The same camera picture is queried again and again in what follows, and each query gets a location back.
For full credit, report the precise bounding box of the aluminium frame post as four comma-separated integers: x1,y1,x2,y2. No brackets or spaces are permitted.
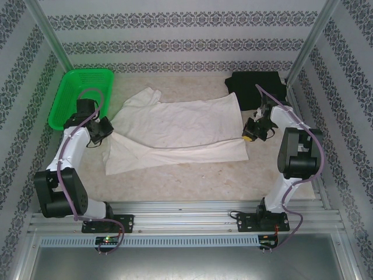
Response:
27,0,73,72
284,0,340,85

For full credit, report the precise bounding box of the black folded t-shirt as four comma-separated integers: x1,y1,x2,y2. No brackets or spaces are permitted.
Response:
224,71,289,112

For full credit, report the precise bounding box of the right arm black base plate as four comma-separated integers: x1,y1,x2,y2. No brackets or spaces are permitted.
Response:
236,212,291,233

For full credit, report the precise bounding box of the green plastic basket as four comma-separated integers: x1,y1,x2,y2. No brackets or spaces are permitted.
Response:
47,68,114,131

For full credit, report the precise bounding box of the slotted grey cable duct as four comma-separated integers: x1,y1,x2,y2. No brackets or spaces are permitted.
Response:
39,236,260,247

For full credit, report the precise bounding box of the aluminium mounting rail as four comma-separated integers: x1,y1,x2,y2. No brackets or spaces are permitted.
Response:
27,201,346,235

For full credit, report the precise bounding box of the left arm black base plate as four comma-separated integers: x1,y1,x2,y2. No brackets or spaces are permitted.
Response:
81,214,135,234

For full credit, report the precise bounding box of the white t-shirt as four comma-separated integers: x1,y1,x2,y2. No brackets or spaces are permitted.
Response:
103,87,250,176

